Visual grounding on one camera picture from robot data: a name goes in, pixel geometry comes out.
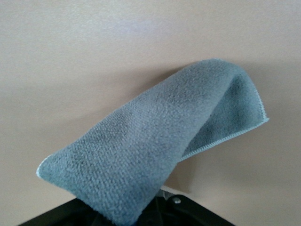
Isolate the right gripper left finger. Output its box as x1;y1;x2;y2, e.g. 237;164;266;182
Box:
22;197;111;226

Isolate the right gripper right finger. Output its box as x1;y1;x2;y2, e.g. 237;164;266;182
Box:
135;186;236;226

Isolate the grey microfibre cloth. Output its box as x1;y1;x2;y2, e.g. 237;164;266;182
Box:
36;57;270;226

